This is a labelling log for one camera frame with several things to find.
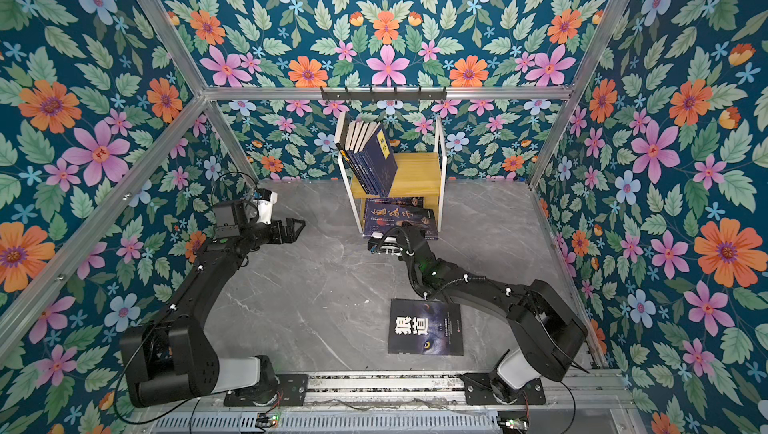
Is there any purple book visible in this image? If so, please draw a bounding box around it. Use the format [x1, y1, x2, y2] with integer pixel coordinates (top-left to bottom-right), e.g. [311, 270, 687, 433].
[363, 203, 439, 240]

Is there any black wolf cover book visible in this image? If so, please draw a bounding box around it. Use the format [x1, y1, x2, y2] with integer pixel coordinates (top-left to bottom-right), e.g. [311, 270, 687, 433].
[388, 299, 464, 356]

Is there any navy book yellow label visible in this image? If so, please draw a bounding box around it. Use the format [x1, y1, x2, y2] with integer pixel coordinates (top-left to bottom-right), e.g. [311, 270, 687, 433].
[345, 118, 363, 185]

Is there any dark illustrated cover book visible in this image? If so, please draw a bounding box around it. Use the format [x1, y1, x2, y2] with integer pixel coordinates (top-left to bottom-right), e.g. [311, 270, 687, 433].
[365, 197, 424, 208]

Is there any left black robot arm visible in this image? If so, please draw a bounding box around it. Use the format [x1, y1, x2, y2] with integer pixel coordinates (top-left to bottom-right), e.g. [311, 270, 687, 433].
[120, 199, 306, 408]

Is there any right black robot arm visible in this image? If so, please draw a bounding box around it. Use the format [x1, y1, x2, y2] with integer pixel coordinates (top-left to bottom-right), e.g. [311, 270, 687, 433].
[367, 225, 588, 404]

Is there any black book on shelf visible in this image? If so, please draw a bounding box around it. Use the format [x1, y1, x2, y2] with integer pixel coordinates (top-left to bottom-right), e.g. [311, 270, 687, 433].
[334, 113, 349, 163]

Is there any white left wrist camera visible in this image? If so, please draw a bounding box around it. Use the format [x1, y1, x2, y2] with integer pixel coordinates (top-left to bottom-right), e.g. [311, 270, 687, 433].
[249, 188, 278, 225]

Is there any wooden shelf white frame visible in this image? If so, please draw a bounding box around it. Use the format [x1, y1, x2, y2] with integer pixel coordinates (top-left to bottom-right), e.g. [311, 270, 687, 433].
[337, 119, 448, 234]

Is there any black hook rail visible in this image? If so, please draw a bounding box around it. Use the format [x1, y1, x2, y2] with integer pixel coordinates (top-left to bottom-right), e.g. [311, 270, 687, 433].
[320, 87, 448, 102]

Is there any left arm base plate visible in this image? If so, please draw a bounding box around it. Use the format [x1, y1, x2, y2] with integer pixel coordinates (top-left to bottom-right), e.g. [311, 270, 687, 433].
[224, 373, 309, 408]

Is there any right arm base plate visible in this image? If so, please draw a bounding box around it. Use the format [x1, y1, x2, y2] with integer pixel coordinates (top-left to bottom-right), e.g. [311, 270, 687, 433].
[458, 373, 546, 407]

